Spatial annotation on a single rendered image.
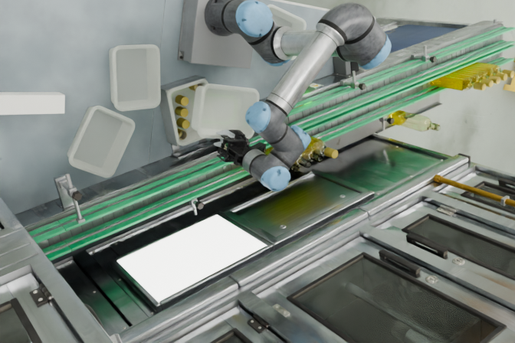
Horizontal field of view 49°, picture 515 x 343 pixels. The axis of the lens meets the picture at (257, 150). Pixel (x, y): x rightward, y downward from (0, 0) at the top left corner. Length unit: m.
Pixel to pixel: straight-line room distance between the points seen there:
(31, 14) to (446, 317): 1.51
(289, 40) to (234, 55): 0.31
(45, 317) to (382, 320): 0.86
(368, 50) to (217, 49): 0.64
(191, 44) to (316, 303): 1.00
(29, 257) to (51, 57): 0.79
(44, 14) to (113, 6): 0.23
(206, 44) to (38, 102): 0.61
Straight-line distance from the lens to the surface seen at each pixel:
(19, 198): 2.06
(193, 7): 2.09
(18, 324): 1.24
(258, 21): 1.93
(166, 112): 2.12
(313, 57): 1.59
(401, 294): 1.70
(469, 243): 1.93
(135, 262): 1.94
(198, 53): 2.08
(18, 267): 1.38
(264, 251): 1.85
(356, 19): 1.65
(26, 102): 1.92
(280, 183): 1.61
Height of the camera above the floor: 2.64
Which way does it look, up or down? 51 degrees down
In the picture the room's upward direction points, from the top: 112 degrees clockwise
